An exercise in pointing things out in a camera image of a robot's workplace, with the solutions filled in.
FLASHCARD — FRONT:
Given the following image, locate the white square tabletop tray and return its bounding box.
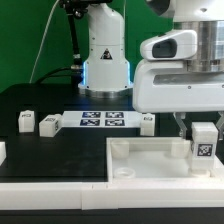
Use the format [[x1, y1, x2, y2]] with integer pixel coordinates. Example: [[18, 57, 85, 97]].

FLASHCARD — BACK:
[[105, 136, 224, 183]]

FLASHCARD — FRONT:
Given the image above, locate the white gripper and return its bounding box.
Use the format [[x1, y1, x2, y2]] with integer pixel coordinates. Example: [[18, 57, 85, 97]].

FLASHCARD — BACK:
[[133, 60, 224, 140]]

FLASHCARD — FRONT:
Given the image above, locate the white U-shaped fence wall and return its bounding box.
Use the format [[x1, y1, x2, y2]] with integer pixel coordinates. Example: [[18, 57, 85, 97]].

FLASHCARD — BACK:
[[0, 157, 224, 210]]

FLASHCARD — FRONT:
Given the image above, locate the white marker tag plate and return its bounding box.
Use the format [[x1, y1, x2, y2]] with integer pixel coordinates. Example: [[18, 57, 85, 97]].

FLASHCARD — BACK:
[[62, 111, 141, 128]]

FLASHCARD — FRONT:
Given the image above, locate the white cable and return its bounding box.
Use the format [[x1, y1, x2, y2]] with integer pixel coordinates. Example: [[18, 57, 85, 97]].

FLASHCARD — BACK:
[[29, 0, 63, 84]]

